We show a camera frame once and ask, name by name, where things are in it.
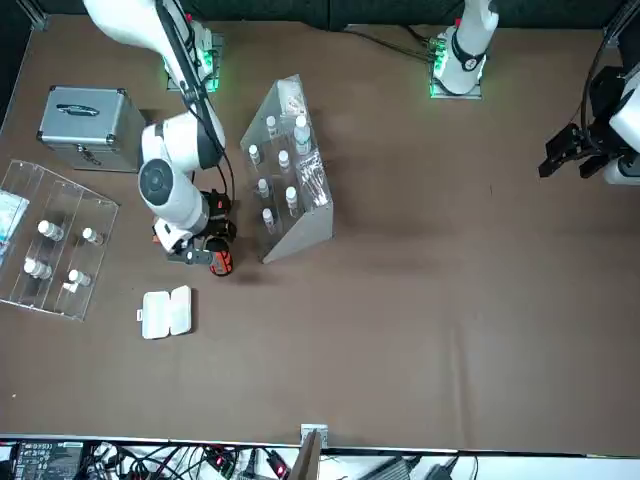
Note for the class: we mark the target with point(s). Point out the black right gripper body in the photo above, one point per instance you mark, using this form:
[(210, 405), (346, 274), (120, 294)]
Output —
[(220, 207)]

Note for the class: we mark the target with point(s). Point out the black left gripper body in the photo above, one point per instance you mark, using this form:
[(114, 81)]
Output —
[(602, 115)]

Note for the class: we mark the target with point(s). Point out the black orange barcode scanner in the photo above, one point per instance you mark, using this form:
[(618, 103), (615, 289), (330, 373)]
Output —
[(221, 262)]

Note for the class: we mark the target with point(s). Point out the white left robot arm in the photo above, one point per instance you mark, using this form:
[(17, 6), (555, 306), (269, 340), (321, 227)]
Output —
[(467, 50)]

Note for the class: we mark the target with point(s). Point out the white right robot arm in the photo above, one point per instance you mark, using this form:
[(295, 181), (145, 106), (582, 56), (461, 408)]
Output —
[(170, 200)]

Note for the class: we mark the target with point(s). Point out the small clear bottle white cap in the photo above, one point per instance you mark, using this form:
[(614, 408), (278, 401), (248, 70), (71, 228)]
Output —
[(271, 122), (284, 157), (291, 193), (254, 151), (263, 186), (268, 216)]

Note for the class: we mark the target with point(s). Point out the open white pill case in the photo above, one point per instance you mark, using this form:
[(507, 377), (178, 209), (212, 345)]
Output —
[(165, 312)]

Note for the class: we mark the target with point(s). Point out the clear acrylic stepped shelf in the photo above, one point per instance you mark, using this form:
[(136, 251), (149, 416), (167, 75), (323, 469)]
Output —
[(305, 230)]

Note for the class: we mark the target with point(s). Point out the clear swab packet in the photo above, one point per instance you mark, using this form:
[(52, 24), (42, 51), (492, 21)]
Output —
[(312, 175)]

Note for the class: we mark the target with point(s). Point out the small white capped bottle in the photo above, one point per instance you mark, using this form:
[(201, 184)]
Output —
[(92, 235), (79, 277), (50, 229), (36, 268)]

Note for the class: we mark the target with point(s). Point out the clear bottle blue label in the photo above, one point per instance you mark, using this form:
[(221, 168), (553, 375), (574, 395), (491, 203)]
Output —
[(301, 135)]

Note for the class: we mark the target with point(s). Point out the small white loose cap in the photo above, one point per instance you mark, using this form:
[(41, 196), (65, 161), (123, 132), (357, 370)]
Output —
[(70, 288)]

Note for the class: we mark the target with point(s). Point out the white paper packet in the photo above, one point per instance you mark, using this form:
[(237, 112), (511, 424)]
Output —
[(292, 97)]

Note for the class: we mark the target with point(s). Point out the clear acrylic divided tray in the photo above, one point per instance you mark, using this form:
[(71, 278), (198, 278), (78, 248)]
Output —
[(65, 200)]

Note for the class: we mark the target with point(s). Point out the silver aluminium case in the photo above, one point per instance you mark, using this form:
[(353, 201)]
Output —
[(90, 130)]

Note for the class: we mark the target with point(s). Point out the blue white mask packet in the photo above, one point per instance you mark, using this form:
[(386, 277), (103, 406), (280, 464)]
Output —
[(11, 210)]

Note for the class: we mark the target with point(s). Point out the black power strip red light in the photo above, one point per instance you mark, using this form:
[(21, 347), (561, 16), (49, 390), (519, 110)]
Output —
[(220, 460), (277, 466)]

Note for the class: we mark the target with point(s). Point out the black labelled electronic box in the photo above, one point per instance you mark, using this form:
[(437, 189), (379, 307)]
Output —
[(45, 455)]

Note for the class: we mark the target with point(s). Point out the silver camera mounting post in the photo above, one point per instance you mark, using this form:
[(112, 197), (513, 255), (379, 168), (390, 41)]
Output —
[(310, 435)]

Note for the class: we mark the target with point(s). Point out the aluminium frame profile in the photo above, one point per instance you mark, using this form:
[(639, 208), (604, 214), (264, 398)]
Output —
[(32, 15)]

